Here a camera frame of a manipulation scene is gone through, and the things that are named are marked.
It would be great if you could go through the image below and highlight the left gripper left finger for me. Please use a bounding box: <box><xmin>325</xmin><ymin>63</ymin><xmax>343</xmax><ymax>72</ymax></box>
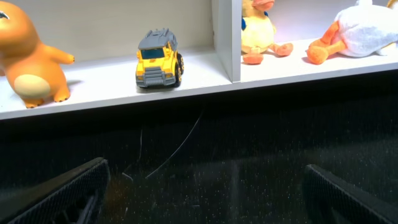
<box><xmin>0</xmin><ymin>157</ymin><xmax>111</xmax><ymax>224</ymax></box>

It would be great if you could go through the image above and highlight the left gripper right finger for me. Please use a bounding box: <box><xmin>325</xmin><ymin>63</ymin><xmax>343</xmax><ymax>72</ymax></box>
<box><xmin>302</xmin><ymin>164</ymin><xmax>398</xmax><ymax>224</ymax></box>

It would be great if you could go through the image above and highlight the yellow rubber duck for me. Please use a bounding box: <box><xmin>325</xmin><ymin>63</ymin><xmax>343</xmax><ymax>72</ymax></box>
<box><xmin>0</xmin><ymin>0</ymin><xmax>76</xmax><ymax>110</ymax></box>

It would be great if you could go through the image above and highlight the grey and yellow toy truck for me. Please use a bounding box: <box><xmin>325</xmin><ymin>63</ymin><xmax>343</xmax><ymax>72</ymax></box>
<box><xmin>134</xmin><ymin>27</ymin><xmax>185</xmax><ymax>89</ymax></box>

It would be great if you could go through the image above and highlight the white plush duck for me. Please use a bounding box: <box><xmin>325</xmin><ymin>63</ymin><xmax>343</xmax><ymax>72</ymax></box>
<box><xmin>306</xmin><ymin>0</ymin><xmax>398</xmax><ymax>66</ymax></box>

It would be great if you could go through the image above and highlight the white shelf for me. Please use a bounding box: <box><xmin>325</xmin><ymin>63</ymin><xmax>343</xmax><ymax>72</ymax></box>
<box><xmin>0</xmin><ymin>0</ymin><xmax>398</xmax><ymax>122</ymax></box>

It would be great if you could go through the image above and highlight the yellow plush duck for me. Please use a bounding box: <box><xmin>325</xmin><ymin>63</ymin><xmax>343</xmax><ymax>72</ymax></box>
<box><xmin>241</xmin><ymin>0</ymin><xmax>295</xmax><ymax>66</ymax></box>

